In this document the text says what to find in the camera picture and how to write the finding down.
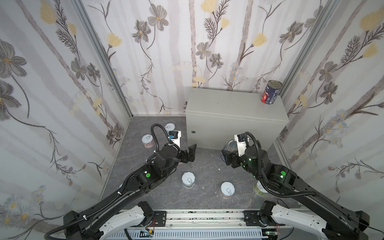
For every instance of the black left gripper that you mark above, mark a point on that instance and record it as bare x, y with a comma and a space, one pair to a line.
184, 154

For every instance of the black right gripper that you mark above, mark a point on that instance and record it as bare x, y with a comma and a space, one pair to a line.
229, 156

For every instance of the blue soup can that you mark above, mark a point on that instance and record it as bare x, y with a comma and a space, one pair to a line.
230, 146

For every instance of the grey-label small can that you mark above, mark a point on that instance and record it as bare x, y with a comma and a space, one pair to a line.
188, 180

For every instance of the red and navy tall can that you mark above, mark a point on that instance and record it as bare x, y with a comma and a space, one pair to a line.
271, 92

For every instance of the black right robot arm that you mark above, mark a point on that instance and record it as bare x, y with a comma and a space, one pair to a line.
328, 221

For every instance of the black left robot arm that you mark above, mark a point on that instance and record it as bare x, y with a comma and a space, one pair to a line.
87, 224

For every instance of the brown-label small can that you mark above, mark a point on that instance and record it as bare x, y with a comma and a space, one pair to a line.
227, 190

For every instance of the teal small can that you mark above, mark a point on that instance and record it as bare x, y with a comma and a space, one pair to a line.
170, 127

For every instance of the grey metal cabinet box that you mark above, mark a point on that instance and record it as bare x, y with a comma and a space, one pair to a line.
215, 116

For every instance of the green small can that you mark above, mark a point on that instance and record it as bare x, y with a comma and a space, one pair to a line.
259, 189

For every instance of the pink small can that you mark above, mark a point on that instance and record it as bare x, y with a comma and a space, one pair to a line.
148, 141

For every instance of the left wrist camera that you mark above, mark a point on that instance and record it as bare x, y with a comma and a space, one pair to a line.
175, 137

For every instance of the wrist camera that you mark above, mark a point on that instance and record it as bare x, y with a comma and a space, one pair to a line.
175, 137
242, 143

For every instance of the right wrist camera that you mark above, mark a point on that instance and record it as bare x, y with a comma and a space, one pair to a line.
242, 143

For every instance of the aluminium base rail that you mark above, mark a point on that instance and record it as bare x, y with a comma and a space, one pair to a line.
117, 227

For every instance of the white slotted cable duct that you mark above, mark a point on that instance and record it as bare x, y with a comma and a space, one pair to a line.
198, 234

